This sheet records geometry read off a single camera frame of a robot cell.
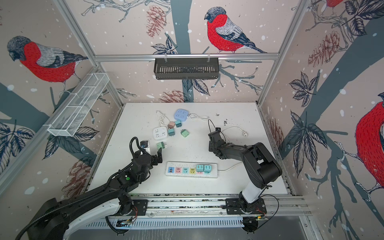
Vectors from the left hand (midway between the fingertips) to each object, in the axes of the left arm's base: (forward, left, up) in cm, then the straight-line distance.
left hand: (153, 149), depth 81 cm
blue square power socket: (+33, -13, -10) cm, 37 cm away
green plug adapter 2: (+9, -1, -10) cm, 13 cm away
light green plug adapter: (+17, -16, -10) cm, 26 cm away
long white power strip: (-8, -21, -10) cm, 25 cm away
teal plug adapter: (-9, -30, -5) cm, 32 cm away
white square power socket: (+17, +1, -10) cm, 20 cm away
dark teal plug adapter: (+25, -11, -11) cm, 30 cm away
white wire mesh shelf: (+8, +39, +18) cm, 44 cm away
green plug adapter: (-9, -26, -5) cm, 28 cm away
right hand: (+9, -36, -12) cm, 39 cm away
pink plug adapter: (+25, -6, -11) cm, 28 cm away
